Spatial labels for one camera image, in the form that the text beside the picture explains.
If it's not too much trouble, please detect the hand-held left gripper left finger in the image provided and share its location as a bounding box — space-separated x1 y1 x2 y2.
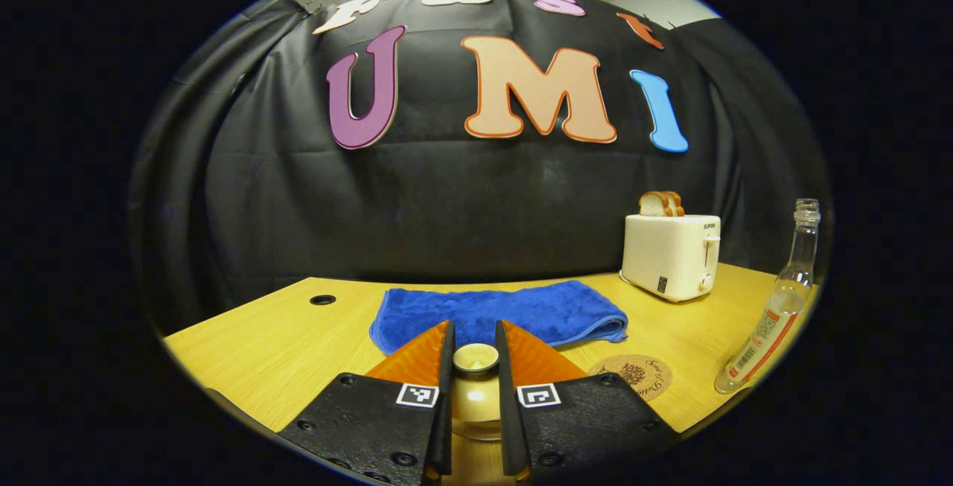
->
277 320 456 486

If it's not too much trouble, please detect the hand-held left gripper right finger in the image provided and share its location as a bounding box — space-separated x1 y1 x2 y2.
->
495 320 682 483

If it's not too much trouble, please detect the beige teacup lid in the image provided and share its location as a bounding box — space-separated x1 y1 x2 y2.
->
451 342 504 442

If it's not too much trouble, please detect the round cork coaster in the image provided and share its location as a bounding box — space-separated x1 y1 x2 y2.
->
588 354 673 402

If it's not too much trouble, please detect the clear plastic water bottle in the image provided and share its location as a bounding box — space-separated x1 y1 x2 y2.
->
713 199 822 395

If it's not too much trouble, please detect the blue folded towel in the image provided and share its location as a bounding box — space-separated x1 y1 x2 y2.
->
369 280 629 355

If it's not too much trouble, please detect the black backdrop cloth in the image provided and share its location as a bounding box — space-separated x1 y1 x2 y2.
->
130 0 831 330

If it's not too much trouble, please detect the white toaster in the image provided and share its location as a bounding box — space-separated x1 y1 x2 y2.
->
619 213 721 303

